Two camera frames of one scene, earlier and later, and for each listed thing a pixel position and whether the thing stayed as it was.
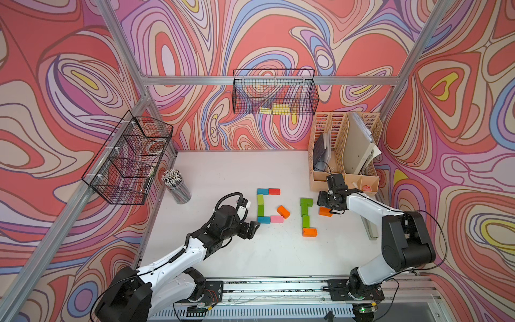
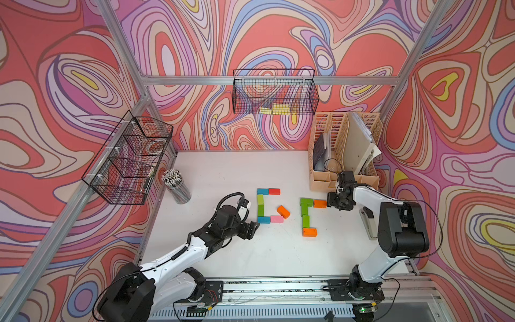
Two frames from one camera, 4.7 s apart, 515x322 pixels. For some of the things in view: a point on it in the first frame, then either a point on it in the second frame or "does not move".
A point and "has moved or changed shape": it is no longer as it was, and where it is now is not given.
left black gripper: [245, 234] does not move
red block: [272, 191] does not move
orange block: [283, 211] does not move
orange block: [324, 211] has moved or changed shape
